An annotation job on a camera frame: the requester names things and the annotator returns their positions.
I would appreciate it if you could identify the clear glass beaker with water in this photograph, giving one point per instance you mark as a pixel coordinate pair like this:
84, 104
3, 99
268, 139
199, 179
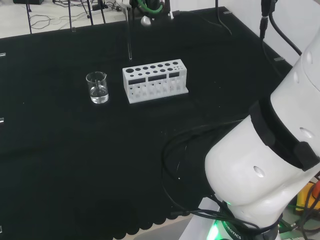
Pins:
98, 90

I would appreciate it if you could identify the black bench cloth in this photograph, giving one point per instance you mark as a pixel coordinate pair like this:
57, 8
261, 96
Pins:
62, 150

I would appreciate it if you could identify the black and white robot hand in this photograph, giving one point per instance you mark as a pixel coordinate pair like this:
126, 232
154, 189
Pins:
160, 7

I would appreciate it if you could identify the yellow stop button box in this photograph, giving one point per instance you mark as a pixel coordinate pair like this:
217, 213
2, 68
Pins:
306, 197

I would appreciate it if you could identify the black tripod leg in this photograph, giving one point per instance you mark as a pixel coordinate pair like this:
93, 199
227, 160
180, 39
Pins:
28, 15
90, 12
70, 15

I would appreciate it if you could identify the clear glass rod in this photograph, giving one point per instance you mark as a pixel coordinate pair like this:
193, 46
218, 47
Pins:
129, 37

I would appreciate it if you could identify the black power adapter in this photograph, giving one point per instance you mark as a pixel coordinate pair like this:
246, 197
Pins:
98, 7

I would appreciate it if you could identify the white test tube rack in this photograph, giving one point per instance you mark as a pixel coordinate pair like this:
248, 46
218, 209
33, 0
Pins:
155, 81

